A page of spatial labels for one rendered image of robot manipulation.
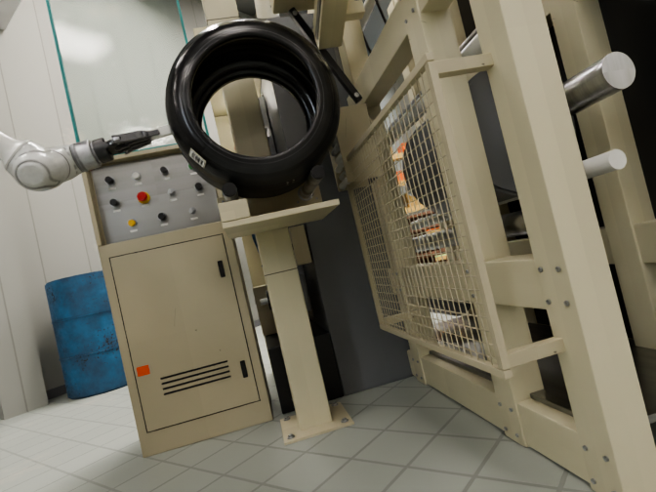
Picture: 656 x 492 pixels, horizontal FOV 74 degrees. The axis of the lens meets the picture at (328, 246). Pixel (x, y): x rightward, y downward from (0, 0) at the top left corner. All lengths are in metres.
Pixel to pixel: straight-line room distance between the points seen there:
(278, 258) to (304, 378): 0.47
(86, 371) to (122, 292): 2.09
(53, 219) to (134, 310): 2.93
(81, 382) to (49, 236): 1.46
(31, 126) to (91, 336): 2.17
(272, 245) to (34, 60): 4.10
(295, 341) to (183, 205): 0.80
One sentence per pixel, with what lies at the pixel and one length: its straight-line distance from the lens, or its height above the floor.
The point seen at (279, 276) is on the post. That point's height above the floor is 0.60.
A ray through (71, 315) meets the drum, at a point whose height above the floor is 0.66.
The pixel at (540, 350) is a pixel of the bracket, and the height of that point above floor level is 0.33.
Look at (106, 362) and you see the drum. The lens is 4.01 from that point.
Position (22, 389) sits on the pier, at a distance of 4.33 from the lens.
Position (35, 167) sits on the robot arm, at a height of 1.03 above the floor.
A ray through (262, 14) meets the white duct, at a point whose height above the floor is 1.96.
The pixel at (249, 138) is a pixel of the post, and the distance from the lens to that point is 1.78.
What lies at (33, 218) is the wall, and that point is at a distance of 4.79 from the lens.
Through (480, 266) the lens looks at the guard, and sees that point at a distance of 0.95.
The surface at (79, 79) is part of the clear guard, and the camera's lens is 2.28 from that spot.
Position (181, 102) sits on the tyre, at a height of 1.18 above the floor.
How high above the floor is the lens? 0.62
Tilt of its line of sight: 2 degrees up
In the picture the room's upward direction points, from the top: 13 degrees counter-clockwise
